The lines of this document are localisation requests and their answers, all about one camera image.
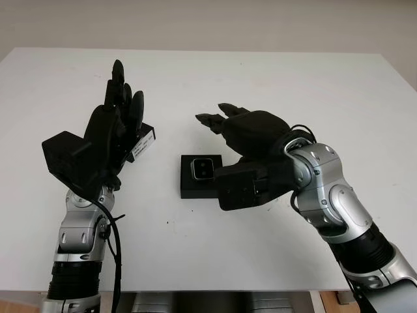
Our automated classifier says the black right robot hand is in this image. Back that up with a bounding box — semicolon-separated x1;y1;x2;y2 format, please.
194;103;294;170

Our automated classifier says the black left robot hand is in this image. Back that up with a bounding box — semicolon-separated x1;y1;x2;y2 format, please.
83;59;146;192

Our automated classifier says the small silver camera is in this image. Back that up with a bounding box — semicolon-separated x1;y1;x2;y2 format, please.
190;158;216;181

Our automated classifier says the black box with label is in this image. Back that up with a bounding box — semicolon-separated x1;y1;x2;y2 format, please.
128;122;156;164

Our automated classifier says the grey robot torso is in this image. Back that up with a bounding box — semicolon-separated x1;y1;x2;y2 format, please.
117;291;312;313

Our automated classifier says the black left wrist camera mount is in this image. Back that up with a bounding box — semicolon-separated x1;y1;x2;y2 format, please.
42;130;102;197

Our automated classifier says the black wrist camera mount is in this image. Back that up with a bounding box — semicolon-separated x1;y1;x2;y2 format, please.
213;162;294;211
42;130;102;197

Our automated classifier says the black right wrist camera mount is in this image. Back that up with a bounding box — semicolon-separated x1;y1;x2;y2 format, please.
213;162;294;211

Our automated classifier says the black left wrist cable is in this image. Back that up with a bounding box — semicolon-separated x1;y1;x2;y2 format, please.
96;198;126;313

